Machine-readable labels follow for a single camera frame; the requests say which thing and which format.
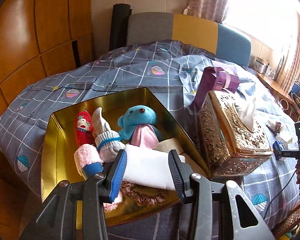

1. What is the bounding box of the blue tempo tissue pack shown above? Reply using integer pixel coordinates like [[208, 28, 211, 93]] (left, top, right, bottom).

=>
[[273, 140, 286, 160]]

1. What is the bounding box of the brown satin scrunchie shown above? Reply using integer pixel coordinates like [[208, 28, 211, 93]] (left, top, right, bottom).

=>
[[274, 122, 282, 135]]

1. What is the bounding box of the beige cloth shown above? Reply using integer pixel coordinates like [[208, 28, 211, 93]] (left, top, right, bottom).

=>
[[153, 138, 184, 155]]

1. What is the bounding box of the pink towel blue band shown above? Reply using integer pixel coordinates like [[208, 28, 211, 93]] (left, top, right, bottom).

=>
[[73, 143, 124, 213]]

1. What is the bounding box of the white sponge block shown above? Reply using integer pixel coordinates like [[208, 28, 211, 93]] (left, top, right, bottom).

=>
[[123, 144, 175, 191]]

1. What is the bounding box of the white sock blue band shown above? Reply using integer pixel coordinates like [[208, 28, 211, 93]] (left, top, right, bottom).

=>
[[92, 107, 126, 163]]

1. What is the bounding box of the red santa plush sock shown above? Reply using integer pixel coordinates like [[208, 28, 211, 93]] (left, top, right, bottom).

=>
[[75, 111, 94, 147]]

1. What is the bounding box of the blue teddy bear pink dress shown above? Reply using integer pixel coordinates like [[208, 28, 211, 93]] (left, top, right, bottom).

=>
[[117, 105, 164, 149]]

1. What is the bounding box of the wooden side desk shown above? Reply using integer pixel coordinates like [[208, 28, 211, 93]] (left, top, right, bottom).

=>
[[256, 72, 294, 115]]

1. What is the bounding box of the blue folding chair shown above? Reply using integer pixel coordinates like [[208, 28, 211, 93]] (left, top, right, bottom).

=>
[[290, 80, 300, 109]]

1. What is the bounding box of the ornate gold tissue box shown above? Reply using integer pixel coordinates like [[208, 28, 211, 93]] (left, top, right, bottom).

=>
[[199, 90, 272, 177]]

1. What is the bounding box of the striped right curtain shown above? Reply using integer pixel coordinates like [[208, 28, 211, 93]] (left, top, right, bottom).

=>
[[276, 13, 300, 93]]

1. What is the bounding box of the gold metal tray box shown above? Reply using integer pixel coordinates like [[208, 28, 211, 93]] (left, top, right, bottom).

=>
[[40, 87, 212, 230]]

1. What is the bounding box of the purple tissue carton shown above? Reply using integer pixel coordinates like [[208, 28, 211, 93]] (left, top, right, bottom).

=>
[[194, 66, 240, 109]]

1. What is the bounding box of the grey checked bed quilt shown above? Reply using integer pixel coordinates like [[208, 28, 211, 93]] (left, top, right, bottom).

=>
[[0, 39, 300, 240]]

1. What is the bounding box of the grey yellow blue headboard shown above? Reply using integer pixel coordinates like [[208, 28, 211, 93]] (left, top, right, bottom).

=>
[[126, 12, 251, 67]]

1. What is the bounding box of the black rolled mat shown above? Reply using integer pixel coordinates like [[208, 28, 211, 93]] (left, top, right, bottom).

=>
[[109, 3, 132, 51]]

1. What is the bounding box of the wooden wardrobe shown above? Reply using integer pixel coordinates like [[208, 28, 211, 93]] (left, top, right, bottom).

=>
[[0, 0, 94, 239]]

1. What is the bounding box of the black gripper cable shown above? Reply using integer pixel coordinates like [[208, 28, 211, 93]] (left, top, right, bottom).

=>
[[262, 169, 298, 221]]

